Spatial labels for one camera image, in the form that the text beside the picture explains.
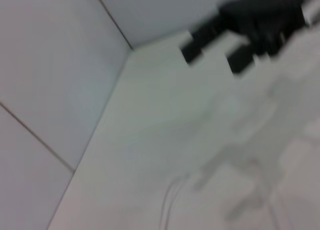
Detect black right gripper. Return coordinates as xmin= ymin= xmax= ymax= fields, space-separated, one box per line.
xmin=179 ymin=0 xmax=308 ymax=75

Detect clear transparent glasses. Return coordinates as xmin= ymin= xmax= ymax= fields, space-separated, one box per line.
xmin=159 ymin=89 xmax=311 ymax=230

